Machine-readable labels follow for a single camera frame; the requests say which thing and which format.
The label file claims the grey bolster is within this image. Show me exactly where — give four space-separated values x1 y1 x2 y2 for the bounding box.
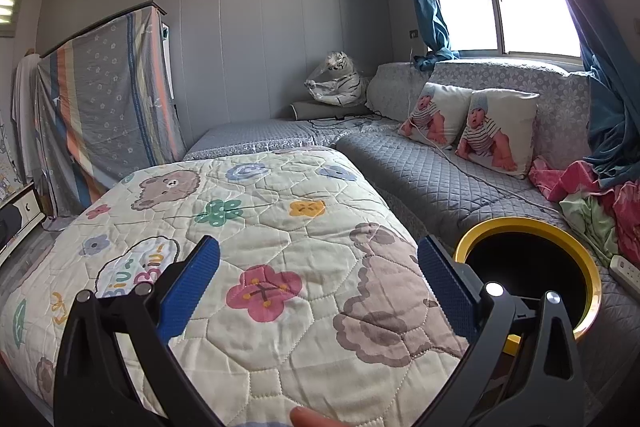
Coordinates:
291 99 368 120

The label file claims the tiger plush in plastic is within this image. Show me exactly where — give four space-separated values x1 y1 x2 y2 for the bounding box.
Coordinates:
305 50 371 108

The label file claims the yellow rimmed black bin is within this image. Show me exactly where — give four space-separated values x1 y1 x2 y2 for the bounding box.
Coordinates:
452 219 602 356

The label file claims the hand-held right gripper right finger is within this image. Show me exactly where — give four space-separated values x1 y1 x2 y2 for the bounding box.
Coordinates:
416 234 586 427

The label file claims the pink floral blanket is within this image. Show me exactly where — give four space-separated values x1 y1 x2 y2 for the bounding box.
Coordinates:
527 157 640 265

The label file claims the wide blue curtain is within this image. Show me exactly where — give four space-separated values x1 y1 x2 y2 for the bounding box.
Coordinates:
515 0 640 188

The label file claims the baby print pillow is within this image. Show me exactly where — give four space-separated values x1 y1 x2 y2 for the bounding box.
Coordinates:
398 82 473 150
455 88 541 179

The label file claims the grey floral cushion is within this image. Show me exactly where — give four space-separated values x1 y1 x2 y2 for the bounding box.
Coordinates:
365 62 436 122

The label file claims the window blind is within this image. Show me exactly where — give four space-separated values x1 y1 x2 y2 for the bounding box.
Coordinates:
0 0 26 38

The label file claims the low white cabinet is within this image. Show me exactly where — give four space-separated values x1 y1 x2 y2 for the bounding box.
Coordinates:
0 184 48 268

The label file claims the white power strip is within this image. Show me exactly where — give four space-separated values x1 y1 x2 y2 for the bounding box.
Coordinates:
609 255 640 300

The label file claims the grey quilted sofa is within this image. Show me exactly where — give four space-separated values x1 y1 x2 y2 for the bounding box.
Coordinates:
182 59 640 427

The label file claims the cartoon bear printed quilt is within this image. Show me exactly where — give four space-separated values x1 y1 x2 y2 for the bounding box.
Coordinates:
0 146 471 425

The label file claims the light green cloth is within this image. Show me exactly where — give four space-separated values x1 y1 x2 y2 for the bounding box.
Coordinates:
559 192 621 258

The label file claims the person's right hand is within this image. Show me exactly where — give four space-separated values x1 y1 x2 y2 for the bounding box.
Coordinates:
290 407 351 427

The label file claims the striped sheet over furniture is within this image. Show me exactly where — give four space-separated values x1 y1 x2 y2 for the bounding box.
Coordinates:
35 2 187 218

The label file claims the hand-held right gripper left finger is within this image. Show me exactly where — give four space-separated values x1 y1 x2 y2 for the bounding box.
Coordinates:
52 234 226 427

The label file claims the white hanging cloth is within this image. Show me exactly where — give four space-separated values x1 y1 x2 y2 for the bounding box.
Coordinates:
11 52 43 180

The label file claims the cartoon wall poster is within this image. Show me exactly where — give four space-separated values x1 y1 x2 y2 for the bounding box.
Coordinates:
0 114 25 202

